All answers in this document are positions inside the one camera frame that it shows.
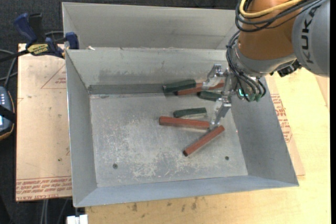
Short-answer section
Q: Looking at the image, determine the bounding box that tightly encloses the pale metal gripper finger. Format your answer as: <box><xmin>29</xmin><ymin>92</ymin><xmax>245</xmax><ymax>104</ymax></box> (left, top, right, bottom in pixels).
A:
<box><xmin>202</xmin><ymin>63</ymin><xmax>227</xmax><ymax>91</ymax></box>
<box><xmin>210</xmin><ymin>98</ymin><xmax>232</xmax><ymax>127</ymax></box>

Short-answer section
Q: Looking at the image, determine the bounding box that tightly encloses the dark green flat block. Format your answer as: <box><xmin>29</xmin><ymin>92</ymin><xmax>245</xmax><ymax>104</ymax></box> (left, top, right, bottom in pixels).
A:
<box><xmin>162</xmin><ymin>79</ymin><xmax>197</xmax><ymax>95</ymax></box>
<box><xmin>173</xmin><ymin>107</ymin><xmax>208</xmax><ymax>119</ymax></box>
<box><xmin>196</xmin><ymin>90</ymin><xmax>224</xmax><ymax>102</ymax></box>

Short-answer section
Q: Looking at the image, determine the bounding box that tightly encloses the red-brown flat block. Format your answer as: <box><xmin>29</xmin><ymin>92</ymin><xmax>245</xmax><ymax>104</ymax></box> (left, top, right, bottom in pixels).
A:
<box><xmin>175</xmin><ymin>82</ymin><xmax>226</xmax><ymax>96</ymax></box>
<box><xmin>159</xmin><ymin>115</ymin><xmax>211</xmax><ymax>130</ymax></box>
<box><xmin>182</xmin><ymin>125</ymin><xmax>226</xmax><ymax>157</ymax></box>

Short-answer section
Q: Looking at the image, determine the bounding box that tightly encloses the grey metal bin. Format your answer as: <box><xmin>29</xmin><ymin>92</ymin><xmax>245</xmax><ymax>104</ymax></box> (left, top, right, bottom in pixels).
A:
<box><xmin>61</xmin><ymin>2</ymin><xmax>300</xmax><ymax>208</ymax></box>

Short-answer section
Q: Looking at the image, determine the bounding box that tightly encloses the brown cardboard board, red print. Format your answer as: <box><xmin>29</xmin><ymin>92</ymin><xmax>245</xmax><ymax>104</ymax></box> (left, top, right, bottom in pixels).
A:
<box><xmin>15</xmin><ymin>43</ymin><xmax>307</xmax><ymax>202</ymax></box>

